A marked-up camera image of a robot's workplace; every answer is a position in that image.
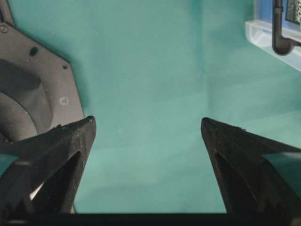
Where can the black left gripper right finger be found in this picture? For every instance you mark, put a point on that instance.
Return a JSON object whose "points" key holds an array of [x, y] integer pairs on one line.
{"points": [[254, 173]]}

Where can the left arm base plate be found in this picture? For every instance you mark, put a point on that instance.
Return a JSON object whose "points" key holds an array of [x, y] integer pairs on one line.
{"points": [[37, 87]]}

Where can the clear plastic storage case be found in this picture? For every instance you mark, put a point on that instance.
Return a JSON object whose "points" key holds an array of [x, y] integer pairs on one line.
{"points": [[276, 28]]}

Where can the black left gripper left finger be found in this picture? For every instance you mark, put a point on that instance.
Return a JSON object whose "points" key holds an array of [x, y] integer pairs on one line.
{"points": [[47, 170]]}

